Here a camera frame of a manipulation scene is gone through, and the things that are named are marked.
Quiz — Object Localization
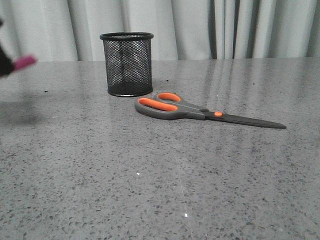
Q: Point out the magenta pen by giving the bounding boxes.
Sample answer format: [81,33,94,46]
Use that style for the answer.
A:
[13,54,37,71]

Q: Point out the black mesh pen cup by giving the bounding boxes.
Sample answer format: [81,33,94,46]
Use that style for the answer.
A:
[99,32,154,97]

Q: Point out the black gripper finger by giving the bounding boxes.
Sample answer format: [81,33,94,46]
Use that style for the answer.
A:
[0,18,16,78]

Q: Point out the grey orange handled scissors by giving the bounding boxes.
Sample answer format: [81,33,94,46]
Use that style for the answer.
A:
[134,92,287,129]

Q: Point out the grey curtain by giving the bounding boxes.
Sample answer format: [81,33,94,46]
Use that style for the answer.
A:
[0,0,320,61]

